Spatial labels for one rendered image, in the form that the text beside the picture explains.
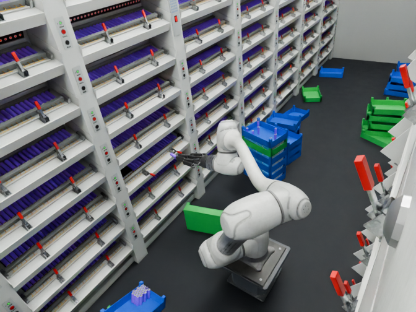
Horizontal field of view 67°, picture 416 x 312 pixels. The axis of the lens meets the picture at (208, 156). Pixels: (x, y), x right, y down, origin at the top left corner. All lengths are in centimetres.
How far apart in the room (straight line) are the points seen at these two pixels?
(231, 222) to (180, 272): 112
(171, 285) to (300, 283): 78
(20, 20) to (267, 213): 112
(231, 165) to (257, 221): 58
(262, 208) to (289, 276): 106
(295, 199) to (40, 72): 110
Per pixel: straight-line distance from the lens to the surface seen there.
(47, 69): 146
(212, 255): 163
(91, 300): 217
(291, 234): 229
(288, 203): 113
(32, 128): 148
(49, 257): 175
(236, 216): 107
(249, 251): 172
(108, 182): 177
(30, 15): 142
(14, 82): 141
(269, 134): 253
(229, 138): 154
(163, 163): 206
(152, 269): 220
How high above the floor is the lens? 174
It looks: 35 degrees down
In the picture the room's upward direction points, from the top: 7 degrees counter-clockwise
